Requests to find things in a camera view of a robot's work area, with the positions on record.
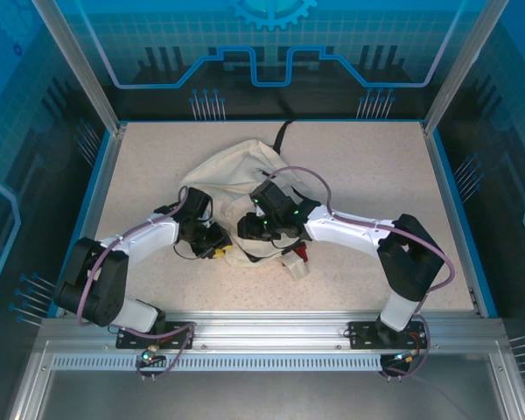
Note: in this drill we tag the aluminium left frame post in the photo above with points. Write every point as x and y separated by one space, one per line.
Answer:
85 74

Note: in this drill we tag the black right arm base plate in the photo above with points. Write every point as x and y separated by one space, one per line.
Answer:
359 337

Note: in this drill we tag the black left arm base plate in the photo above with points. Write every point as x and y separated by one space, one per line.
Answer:
129 339

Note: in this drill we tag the aluminium frame post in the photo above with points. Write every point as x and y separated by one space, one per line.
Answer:
85 74
457 74

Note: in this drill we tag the blue printed right side panel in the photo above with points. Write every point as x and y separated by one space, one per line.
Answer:
499 153

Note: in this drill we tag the aluminium front frame rail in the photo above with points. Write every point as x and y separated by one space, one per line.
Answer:
267 332

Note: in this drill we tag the blue printed panel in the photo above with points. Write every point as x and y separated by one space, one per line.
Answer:
499 153
26 153
262 44

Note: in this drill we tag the blue printed left side panel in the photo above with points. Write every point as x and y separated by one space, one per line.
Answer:
26 153

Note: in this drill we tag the small green-lit connector board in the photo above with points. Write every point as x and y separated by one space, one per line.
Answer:
149 353
402 358

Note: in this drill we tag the blue printed back panel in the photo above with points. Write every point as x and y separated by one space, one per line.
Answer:
262 44

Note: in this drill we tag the right table side rail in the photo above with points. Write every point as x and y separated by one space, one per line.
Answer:
445 175

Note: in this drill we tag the red wallet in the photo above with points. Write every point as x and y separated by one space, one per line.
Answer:
301 252

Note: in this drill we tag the grey metal front tray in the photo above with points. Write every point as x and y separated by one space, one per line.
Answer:
267 394

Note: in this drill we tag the table side rail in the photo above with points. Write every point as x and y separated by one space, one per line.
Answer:
445 175
105 175

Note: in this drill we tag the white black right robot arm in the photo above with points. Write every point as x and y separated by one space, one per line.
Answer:
345 229

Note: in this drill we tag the cream canvas backpack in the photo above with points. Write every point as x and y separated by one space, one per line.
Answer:
227 170

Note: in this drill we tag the aluminium right frame post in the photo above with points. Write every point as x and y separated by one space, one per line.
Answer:
457 74

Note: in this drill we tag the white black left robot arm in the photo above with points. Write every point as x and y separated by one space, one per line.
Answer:
149 236

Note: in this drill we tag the left table side rail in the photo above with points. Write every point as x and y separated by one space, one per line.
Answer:
105 175

